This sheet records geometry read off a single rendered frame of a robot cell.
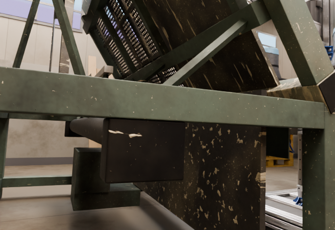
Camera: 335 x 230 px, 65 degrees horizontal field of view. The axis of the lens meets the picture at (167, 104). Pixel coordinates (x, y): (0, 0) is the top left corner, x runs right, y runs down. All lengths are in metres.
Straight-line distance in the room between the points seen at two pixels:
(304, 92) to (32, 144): 4.19
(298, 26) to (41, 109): 0.80
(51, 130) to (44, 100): 4.11
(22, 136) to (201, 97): 4.15
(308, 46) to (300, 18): 0.10
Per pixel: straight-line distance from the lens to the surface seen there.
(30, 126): 4.69
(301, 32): 1.00
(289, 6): 0.99
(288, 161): 6.03
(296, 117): 0.93
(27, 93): 0.61
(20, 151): 4.71
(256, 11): 0.97
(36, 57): 4.81
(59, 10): 1.70
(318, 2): 2.01
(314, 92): 1.03
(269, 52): 1.95
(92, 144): 4.15
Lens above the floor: 0.68
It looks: 5 degrees up
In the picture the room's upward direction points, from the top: 3 degrees clockwise
